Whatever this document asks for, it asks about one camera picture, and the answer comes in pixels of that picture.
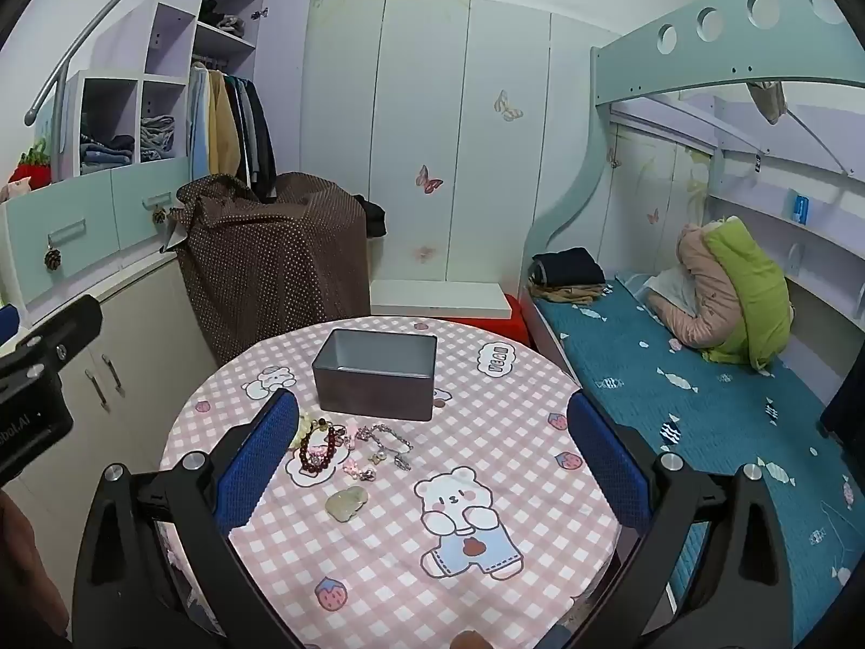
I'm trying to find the teal bunk bed frame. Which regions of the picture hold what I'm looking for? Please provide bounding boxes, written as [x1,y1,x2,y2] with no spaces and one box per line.
[523,0,865,299]

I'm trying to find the green padded jacket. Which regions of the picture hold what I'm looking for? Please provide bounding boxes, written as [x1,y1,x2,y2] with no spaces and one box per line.
[703,216,795,373]

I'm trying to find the hanging beige cloth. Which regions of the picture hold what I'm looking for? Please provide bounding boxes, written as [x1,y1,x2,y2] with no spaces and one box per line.
[747,80,788,124]

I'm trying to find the red strawberry plush toy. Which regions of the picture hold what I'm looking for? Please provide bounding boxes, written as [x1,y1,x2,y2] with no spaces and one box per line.
[10,138,54,190]

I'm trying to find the dark hanging garments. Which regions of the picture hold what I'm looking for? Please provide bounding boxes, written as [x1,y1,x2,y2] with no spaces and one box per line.
[226,77,277,200]

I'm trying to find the wide teal drawer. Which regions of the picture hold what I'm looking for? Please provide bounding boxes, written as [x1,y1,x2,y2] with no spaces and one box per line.
[3,182,119,305]

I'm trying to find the white pillow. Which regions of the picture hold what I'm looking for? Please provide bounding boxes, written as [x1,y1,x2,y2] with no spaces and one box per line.
[645,267,697,315]

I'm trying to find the pink checked tablecloth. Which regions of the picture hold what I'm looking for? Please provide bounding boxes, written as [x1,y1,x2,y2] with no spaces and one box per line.
[158,314,619,649]

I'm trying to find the black clothes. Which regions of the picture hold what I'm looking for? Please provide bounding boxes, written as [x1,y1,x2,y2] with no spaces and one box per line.
[355,195,388,239]

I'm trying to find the white wardrobe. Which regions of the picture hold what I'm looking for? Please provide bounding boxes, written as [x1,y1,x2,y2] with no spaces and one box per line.
[297,0,619,285]

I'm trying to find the white bed shelf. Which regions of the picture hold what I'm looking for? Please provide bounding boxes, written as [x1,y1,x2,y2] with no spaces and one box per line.
[706,189,865,407]

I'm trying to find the cream bead bracelet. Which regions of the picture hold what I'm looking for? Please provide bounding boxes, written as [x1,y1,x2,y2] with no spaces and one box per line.
[290,412,332,451]

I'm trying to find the light blue hanging garment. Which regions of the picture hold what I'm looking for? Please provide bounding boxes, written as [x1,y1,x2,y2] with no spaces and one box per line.
[188,68,212,180]

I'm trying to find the folded dark clothes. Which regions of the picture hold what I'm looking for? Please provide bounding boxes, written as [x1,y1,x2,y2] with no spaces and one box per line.
[530,247,606,288]

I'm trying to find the grey metal box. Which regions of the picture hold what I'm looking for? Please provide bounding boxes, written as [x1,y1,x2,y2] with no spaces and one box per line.
[312,329,438,422]

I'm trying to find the folded blue jeans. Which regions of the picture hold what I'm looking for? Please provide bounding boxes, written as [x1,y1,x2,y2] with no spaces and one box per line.
[79,135,136,170]

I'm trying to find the blue printed bed sheet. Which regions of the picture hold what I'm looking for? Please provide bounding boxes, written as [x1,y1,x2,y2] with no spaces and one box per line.
[530,274,865,646]

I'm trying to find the white board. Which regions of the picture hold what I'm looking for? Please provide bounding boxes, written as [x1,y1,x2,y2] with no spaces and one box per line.
[370,279,513,320]

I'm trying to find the pale green jade pendant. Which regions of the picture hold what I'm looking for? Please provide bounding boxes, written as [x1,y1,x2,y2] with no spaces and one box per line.
[324,483,369,521]

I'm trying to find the purple shelf unit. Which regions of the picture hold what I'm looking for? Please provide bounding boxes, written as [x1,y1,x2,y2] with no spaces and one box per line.
[57,0,312,183]

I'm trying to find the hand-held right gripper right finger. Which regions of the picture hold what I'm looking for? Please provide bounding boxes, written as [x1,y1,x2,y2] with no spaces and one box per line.
[566,390,795,649]

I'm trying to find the yellow hanging garment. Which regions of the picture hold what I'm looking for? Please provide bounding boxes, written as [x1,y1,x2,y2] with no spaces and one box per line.
[206,71,244,180]

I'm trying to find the narrow teal drawer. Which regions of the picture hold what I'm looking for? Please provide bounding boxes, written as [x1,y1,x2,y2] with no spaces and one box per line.
[111,158,187,254]

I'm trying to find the dark red bead bracelet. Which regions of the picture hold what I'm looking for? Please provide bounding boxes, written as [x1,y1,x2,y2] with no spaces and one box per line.
[297,422,349,474]

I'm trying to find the folded tan clothes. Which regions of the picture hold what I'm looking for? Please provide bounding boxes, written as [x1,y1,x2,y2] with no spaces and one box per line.
[534,282,613,305]

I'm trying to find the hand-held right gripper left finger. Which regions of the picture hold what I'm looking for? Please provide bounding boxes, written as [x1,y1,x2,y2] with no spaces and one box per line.
[71,388,302,649]

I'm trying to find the brown dotted cloth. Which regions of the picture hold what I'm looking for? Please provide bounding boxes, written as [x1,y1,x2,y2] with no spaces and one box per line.
[168,172,371,366]

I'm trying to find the grey metal handrail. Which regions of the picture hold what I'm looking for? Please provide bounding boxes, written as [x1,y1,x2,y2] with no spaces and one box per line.
[23,0,278,126]

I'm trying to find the silver chain bracelet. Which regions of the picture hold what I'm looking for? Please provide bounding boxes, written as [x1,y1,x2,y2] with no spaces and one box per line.
[358,422,415,471]

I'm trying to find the folded grey striped clothes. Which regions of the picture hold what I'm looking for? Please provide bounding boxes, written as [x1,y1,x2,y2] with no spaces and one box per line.
[139,115,177,162]

